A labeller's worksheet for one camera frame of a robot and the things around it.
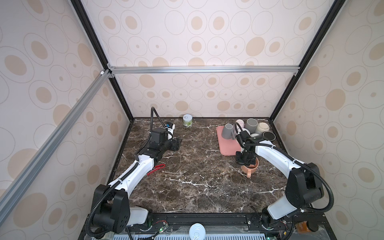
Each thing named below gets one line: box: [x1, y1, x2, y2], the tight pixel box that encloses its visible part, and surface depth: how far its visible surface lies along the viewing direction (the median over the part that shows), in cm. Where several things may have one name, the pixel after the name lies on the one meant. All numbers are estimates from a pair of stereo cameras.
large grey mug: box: [245, 118, 258, 134], surface depth 105 cm
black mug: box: [262, 131, 276, 141], surface depth 99 cm
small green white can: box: [182, 113, 193, 127], surface depth 116 cm
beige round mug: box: [256, 122, 270, 133], surface depth 105 cm
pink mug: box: [236, 119, 245, 129], surface depth 107 cm
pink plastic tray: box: [216, 125, 242, 156], surface depth 107 cm
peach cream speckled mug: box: [241, 157, 259, 178], surface depth 80 cm
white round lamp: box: [188, 223, 206, 240], surface depth 68 cm
